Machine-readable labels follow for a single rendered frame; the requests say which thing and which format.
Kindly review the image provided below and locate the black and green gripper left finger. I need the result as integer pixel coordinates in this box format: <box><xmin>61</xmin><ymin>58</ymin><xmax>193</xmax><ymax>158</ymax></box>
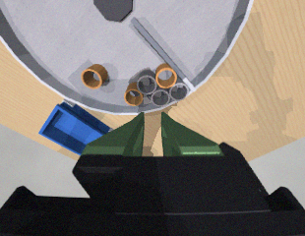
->
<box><xmin>81</xmin><ymin>112</ymin><xmax>145</xmax><ymax>156</ymax></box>

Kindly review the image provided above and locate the grey round turntable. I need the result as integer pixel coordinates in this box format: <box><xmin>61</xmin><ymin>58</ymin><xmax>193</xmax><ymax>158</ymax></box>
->
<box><xmin>0</xmin><ymin>0</ymin><xmax>254</xmax><ymax>115</ymax></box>

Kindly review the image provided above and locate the grey metal bushing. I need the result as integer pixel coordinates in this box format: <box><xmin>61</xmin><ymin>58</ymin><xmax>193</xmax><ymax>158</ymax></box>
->
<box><xmin>168</xmin><ymin>77</ymin><xmax>189</xmax><ymax>101</ymax></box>
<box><xmin>151</xmin><ymin>84</ymin><xmax>170</xmax><ymax>107</ymax></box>
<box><xmin>137</xmin><ymin>70</ymin><xmax>157</xmax><ymax>94</ymax></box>

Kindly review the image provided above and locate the bronze bushing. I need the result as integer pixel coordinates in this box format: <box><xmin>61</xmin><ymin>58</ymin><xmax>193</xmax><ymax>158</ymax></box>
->
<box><xmin>155</xmin><ymin>63</ymin><xmax>177</xmax><ymax>89</ymax></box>
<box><xmin>81</xmin><ymin>64</ymin><xmax>108</xmax><ymax>89</ymax></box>
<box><xmin>124</xmin><ymin>83</ymin><xmax>144</xmax><ymax>106</ymax></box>

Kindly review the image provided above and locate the blue crate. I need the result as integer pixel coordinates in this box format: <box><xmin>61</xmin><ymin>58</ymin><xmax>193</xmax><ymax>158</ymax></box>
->
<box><xmin>38</xmin><ymin>99</ymin><xmax>114</xmax><ymax>155</ymax></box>

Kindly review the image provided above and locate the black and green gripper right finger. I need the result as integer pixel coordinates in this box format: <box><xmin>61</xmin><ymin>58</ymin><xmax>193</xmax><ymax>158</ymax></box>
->
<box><xmin>161</xmin><ymin>112</ymin><xmax>224</xmax><ymax>156</ymax></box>

